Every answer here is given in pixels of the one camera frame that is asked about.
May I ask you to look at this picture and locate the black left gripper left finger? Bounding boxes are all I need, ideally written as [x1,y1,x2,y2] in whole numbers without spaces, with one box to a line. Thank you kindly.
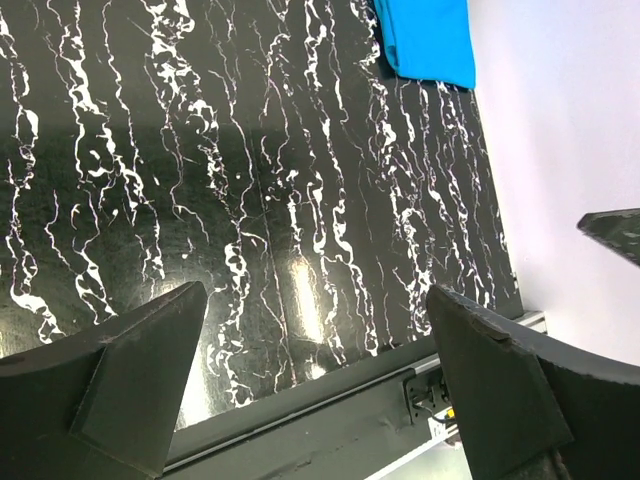
[1,282,208,479]

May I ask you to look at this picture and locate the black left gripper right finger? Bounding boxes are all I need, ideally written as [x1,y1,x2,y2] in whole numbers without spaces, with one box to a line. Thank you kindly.
[427,285,639,479]

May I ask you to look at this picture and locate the folded blue t shirt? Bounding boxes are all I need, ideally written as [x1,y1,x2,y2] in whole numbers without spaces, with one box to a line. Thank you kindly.
[373,0,476,89]

